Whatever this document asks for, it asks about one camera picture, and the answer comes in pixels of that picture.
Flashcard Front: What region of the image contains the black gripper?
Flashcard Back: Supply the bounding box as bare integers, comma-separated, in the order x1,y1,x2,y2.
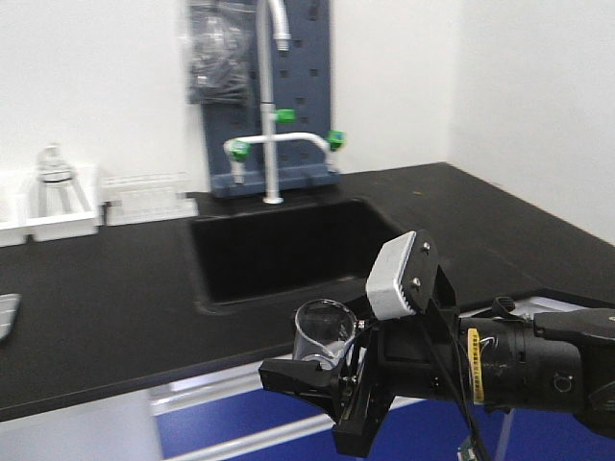
258,230,474,457

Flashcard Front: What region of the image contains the clear glass beaker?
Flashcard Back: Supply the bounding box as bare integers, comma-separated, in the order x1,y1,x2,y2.
292,299,356,371

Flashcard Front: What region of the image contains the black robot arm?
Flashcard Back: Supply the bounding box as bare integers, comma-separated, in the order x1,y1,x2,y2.
259,230,614,460

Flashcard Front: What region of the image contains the silver metal tray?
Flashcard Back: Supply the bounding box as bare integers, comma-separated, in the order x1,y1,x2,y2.
0,293,22,342

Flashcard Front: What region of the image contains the black lab sink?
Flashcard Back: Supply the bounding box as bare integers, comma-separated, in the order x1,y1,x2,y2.
184,198,404,315

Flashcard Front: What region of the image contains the blue cabinet front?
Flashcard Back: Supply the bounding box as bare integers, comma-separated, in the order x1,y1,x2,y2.
155,389,614,460

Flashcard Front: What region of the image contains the white lab faucet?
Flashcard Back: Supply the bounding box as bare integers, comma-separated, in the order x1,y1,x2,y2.
223,1,345,205

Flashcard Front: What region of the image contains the clear test tube rack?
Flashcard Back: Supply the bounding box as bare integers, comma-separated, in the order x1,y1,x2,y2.
101,172,198,226

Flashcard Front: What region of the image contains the grey pegboard drying rack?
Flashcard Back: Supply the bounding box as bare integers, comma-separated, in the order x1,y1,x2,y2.
185,1,339,198

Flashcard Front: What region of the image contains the white foam rack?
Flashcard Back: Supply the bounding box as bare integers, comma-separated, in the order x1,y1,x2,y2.
1,163,102,247

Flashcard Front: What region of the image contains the plastic bag of pegs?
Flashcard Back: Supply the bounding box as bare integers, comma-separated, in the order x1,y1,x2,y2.
187,1,254,105

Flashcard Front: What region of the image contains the glass funnel on stand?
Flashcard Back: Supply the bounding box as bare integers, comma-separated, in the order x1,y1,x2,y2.
37,143,91,217

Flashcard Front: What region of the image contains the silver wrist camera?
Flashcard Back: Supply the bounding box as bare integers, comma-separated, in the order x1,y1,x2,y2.
365,230,416,321

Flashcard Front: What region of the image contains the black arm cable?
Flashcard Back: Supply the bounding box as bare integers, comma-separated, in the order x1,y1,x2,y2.
416,296,518,461

